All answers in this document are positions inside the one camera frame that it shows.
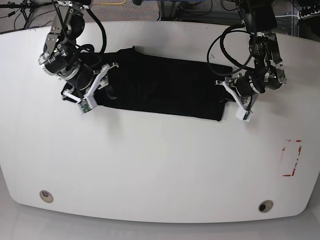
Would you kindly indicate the red tape rectangle marking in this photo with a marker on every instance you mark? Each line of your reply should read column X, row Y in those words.
column 290, row 155

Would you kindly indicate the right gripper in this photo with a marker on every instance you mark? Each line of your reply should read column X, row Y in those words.
column 82, row 78

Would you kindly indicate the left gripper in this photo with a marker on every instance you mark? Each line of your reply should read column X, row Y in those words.
column 245, row 87

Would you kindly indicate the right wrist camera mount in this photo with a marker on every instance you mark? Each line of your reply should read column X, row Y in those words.
column 87, row 102

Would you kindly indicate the right table cable grommet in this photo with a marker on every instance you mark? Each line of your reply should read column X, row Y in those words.
column 265, row 206

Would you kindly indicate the table cable grommet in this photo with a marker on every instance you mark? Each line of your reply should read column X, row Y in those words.
column 46, row 196
column 265, row 206

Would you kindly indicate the white power strip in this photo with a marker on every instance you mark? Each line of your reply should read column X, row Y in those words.
column 307, row 13

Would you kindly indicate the left table cable grommet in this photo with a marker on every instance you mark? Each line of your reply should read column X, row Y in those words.
column 46, row 196

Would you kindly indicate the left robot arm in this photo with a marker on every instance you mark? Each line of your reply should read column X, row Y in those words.
column 268, row 72

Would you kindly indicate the black T-shirt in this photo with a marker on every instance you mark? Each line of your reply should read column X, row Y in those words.
column 161, row 85

